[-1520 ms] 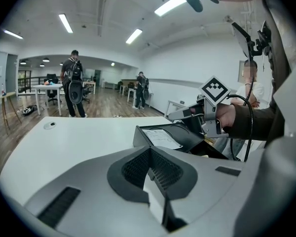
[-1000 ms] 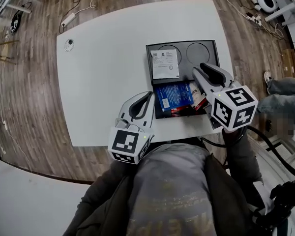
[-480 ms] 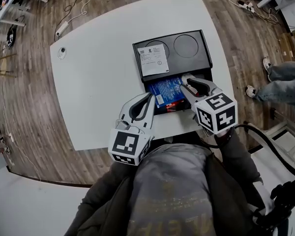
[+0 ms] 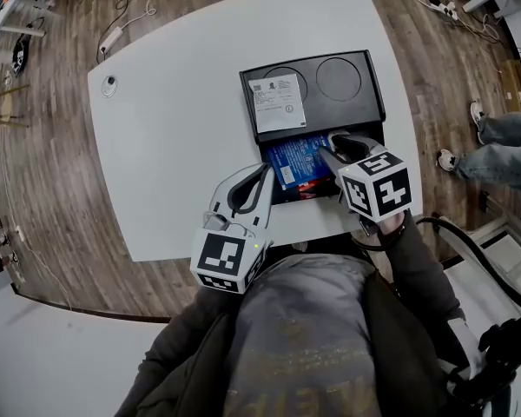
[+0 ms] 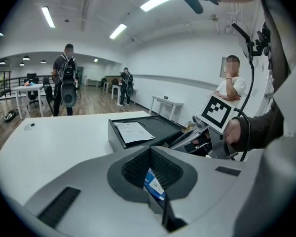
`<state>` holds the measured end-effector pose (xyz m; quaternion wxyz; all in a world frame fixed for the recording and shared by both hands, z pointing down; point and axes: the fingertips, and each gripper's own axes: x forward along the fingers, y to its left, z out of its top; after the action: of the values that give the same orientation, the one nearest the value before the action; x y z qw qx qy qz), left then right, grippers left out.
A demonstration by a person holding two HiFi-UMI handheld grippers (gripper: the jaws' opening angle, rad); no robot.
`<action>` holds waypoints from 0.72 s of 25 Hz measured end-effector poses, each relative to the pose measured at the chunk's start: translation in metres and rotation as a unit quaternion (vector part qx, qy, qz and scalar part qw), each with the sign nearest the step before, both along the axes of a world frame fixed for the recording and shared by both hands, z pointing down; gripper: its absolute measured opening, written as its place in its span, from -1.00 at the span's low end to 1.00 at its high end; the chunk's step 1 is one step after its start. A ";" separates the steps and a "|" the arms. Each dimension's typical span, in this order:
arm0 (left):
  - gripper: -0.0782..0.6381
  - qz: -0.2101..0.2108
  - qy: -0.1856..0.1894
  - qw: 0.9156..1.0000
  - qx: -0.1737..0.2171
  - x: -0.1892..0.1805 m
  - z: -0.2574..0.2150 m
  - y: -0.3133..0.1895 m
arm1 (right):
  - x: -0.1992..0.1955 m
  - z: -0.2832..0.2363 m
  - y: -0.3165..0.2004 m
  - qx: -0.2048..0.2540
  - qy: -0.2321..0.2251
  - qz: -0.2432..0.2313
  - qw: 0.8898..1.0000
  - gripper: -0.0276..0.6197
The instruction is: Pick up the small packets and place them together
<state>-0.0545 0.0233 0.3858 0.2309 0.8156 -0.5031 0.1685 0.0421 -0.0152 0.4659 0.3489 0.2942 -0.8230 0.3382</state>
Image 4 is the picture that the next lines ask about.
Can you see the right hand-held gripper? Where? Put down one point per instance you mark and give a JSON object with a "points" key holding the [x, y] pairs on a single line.
{"points": [[373, 185]]}

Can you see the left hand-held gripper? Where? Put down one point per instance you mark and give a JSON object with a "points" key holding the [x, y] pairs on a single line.
{"points": [[219, 254]]}

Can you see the black drawer box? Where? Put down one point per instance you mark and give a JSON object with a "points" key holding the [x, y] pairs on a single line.
{"points": [[351, 111]]}

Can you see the red square packet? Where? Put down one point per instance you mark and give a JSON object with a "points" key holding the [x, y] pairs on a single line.
{"points": [[310, 187]]}

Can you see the blue packet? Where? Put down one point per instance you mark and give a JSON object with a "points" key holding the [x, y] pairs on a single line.
{"points": [[295, 159]]}

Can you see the white printed packet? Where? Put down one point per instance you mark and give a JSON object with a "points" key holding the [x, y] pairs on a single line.
{"points": [[278, 107]]}

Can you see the person's left forearm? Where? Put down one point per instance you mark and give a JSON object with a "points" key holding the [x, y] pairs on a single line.
{"points": [[191, 319]]}

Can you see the person's right forearm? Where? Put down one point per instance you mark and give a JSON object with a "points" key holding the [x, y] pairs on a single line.
{"points": [[417, 267]]}

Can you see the person's torso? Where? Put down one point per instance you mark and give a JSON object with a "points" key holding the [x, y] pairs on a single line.
{"points": [[304, 332]]}

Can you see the white power strip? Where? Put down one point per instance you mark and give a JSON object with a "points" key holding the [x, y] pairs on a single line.
{"points": [[445, 9], [112, 39]]}

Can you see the cardboard box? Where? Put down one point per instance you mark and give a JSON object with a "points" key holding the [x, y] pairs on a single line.
{"points": [[516, 85]]}

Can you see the black harness gear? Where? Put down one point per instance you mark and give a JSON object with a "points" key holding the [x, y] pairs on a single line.
{"points": [[503, 341]]}

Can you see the round wooden stool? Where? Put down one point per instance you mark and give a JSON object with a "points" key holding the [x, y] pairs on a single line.
{"points": [[6, 109]]}

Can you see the white wall plug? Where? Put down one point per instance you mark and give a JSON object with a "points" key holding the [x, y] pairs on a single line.
{"points": [[20, 233]]}

